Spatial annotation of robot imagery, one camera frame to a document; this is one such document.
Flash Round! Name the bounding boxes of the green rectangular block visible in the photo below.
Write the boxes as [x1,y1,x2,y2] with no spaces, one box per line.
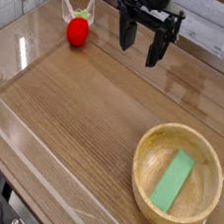
[149,150,195,213]

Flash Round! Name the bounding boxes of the wooden bowl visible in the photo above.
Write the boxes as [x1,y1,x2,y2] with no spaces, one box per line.
[131,122,223,224]

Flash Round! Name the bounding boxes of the black table leg frame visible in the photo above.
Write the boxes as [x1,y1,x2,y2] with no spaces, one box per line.
[0,178,43,224]

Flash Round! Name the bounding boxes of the clear acrylic wall panel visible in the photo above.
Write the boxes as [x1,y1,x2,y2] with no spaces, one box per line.
[0,98,120,224]

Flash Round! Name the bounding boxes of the red plush strawberry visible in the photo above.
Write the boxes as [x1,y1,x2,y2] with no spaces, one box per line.
[66,9,90,47]

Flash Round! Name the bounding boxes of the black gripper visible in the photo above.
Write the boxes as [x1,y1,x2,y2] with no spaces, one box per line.
[118,0,187,68]

